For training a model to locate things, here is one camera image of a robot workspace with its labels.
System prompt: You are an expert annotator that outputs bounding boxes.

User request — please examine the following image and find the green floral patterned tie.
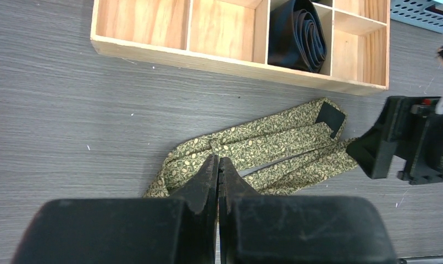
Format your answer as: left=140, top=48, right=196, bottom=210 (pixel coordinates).
left=145, top=98, right=357, bottom=197

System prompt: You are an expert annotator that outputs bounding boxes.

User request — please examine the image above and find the rolled dark navy tie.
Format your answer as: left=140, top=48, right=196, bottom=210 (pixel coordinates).
left=268, top=0, right=327, bottom=73

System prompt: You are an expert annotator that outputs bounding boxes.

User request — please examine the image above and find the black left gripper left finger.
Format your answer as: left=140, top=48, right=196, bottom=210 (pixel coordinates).
left=12, top=155, right=219, bottom=263

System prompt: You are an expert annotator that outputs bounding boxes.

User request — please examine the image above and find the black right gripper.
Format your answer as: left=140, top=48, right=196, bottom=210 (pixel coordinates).
left=346, top=96, right=443, bottom=185

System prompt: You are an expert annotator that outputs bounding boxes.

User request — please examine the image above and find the light blue plastic basket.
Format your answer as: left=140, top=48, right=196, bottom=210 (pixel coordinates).
left=390, top=0, right=443, bottom=34

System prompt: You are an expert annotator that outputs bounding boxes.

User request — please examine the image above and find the light wooden compartment tray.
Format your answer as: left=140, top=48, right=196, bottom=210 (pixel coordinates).
left=90, top=1, right=390, bottom=96

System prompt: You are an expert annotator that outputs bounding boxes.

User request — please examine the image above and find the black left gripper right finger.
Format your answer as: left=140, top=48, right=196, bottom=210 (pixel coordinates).
left=219, top=157, right=397, bottom=263

